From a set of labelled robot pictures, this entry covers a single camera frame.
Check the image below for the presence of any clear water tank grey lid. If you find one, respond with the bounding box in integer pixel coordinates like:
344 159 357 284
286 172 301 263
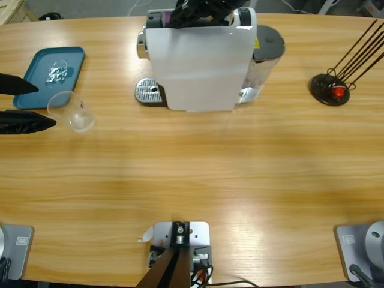
245 25 286 104

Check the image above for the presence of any white metal frame leg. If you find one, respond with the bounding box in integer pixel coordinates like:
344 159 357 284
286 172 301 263
317 0 339 15

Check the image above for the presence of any teal plastic tray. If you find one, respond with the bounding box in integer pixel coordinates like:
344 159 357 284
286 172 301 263
12 46 87 110

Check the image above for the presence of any dark camera post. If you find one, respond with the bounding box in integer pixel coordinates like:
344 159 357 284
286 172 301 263
134 221 192 288

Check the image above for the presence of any small black object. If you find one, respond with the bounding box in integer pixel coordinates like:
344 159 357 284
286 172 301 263
38 11 64 22

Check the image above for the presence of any orange and black cable bundle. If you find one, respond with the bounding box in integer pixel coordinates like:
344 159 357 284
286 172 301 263
190 263 214 286

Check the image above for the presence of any white mount plate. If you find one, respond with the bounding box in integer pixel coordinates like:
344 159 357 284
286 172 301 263
152 221 214 284

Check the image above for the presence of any black capsule holder with rods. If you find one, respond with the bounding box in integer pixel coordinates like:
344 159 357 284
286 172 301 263
308 19 384 107

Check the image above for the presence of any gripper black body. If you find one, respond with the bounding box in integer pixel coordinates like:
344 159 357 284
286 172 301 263
215 0 241 10

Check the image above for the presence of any black post bracket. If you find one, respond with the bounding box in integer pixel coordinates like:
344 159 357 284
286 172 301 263
149 244 212 268

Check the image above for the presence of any white capsule coffee machine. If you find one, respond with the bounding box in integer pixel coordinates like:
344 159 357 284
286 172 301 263
136 5 258 114

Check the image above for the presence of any white tape piece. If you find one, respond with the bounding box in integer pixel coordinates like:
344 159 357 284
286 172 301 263
137 225 155 243

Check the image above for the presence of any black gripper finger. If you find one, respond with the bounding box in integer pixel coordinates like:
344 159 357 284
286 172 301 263
169 0 193 30
184 0 217 28
0 73 40 96
0 109 58 136

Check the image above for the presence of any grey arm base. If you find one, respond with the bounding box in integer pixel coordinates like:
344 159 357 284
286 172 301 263
0 224 35 280
334 221 384 283

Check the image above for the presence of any clear drinking glass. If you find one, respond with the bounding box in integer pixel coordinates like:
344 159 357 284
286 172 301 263
47 91 97 134

